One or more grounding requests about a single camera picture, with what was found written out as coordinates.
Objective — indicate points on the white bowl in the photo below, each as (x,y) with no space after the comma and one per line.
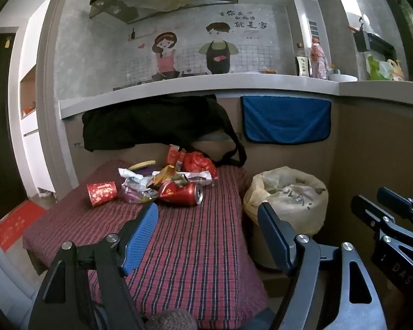
(342,77)

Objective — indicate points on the green plastic bag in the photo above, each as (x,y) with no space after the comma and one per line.
(377,68)

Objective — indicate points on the cartoon couple wall sticker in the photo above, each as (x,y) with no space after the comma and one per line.
(165,51)

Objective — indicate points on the yellow plastic bag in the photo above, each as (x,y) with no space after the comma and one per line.
(395,70)

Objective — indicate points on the grey counter ledge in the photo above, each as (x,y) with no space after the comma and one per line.
(227,82)

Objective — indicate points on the soy sauce bottle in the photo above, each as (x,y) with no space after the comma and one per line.
(303,67)

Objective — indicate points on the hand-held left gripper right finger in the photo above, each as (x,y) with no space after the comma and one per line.
(274,239)

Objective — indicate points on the pink white wrapper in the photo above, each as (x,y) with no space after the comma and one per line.
(137,194)

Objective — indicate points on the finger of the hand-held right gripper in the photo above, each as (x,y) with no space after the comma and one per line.
(395,201)
(368,209)

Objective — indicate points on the black fabric bag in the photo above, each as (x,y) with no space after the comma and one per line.
(141,123)

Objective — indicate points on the blue towel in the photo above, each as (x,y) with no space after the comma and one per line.
(285,120)

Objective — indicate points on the red plaid cloth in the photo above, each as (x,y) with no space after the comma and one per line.
(192,247)

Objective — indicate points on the black perforated utensil holder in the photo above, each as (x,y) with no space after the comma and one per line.
(360,41)

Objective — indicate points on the white wall cabinet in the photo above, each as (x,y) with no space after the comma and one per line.
(38,41)

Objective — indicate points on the red plastic bag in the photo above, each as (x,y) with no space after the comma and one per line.
(198,161)

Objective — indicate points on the red drink can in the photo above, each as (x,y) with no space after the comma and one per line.
(182,196)

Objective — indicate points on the white vent grille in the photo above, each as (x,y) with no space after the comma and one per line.
(313,34)

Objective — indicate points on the lined trash bin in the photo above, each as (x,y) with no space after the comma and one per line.
(289,192)

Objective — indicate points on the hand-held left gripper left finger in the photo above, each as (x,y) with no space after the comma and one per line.
(141,237)

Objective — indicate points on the red wrapped plastic bottle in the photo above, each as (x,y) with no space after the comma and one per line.
(318,62)

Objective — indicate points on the silver wrapper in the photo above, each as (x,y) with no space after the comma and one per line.
(199,177)

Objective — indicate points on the black wall rack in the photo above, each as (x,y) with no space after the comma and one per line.
(382,44)

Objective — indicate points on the red paper cup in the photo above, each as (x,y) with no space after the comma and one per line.
(101,194)

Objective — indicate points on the yellow snack wrapper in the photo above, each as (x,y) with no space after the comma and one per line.
(165,175)

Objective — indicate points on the red snack packet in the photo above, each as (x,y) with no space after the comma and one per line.
(173,156)

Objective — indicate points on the red floor mat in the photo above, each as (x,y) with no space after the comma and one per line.
(17,225)

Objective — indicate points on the black door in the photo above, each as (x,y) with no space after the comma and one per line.
(3,127)

